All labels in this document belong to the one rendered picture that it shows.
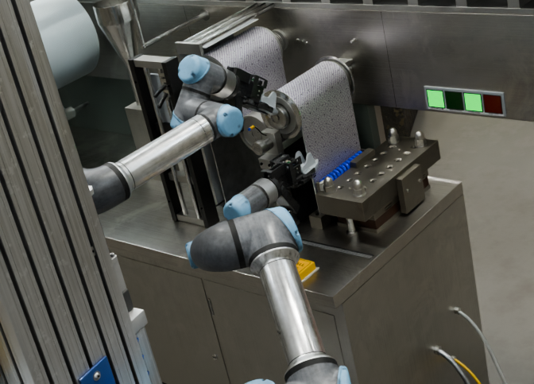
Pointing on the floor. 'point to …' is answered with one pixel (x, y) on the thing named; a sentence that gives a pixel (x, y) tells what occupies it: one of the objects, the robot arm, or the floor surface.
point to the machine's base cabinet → (407, 300)
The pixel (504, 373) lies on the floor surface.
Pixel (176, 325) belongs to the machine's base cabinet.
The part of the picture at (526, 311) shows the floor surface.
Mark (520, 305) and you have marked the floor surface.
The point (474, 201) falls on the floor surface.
